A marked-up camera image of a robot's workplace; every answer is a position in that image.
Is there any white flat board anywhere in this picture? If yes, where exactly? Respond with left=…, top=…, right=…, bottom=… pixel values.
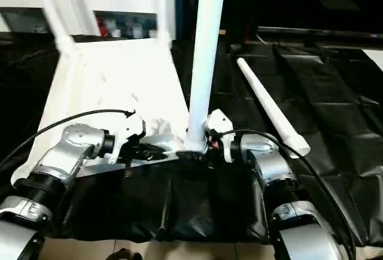
left=360, top=49, right=383, bottom=72

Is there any white plastic table leg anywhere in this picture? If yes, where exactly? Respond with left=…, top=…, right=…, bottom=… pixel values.
left=154, top=0, right=174, bottom=47
left=29, top=0, right=81, bottom=59
left=236, top=57, right=311, bottom=159
left=184, top=0, right=230, bottom=153

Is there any black plastic mat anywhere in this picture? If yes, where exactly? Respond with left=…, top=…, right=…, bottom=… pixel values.
left=0, top=29, right=383, bottom=247

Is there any white cabinet with glass doors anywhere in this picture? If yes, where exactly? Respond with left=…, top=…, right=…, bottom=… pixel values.
left=0, top=0, right=177, bottom=40

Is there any white plastic table top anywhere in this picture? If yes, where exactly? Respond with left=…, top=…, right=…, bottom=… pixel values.
left=11, top=36, right=208, bottom=186

